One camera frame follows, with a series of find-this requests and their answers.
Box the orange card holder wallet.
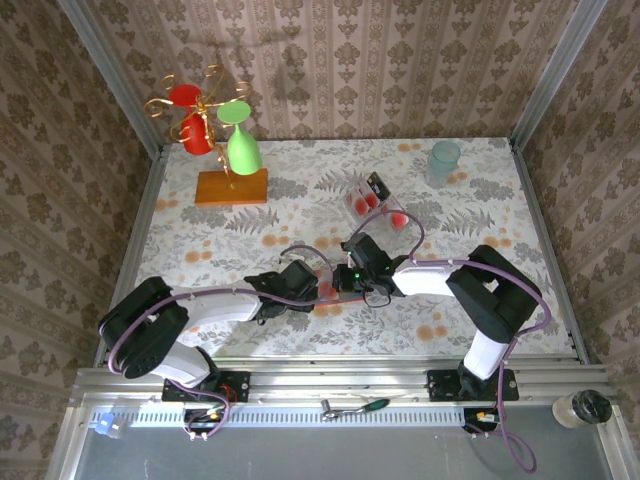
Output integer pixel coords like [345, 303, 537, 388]
[313, 292, 369, 307]

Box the black VIP credit card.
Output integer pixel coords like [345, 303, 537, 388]
[366, 171, 392, 199]

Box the teal plastic cup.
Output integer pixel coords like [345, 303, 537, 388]
[426, 140, 462, 190]

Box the black connector yellow plug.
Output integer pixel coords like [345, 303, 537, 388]
[182, 407, 227, 434]
[462, 407, 502, 434]

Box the green wine glass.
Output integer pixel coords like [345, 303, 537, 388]
[216, 99, 264, 176]

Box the grey metal panel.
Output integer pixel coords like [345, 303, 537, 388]
[47, 424, 631, 480]

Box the red wine glass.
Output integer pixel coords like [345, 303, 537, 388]
[168, 83, 214, 157]

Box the blue white connector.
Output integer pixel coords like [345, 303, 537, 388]
[92, 410, 126, 440]

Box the clear jar black lid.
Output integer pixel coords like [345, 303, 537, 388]
[551, 389, 614, 430]

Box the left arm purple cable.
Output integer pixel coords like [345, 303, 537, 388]
[107, 244, 335, 442]

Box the aluminium frame rail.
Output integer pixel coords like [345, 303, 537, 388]
[69, 363, 621, 407]

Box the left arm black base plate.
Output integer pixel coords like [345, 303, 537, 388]
[162, 370, 251, 404]

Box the slotted grey cable duct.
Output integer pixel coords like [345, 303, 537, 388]
[134, 403, 469, 427]

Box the gold wire rack wooden base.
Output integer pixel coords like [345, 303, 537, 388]
[143, 63, 270, 206]

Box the ratchet wrench green handle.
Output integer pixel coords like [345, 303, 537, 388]
[320, 397, 392, 422]

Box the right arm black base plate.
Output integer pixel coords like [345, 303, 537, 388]
[426, 368, 520, 403]

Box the aluminium table side rail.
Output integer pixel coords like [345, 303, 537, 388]
[507, 137, 592, 365]
[93, 144, 167, 367]

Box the aluminium corner post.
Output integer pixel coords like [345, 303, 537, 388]
[509, 0, 609, 151]
[57, 0, 166, 151]

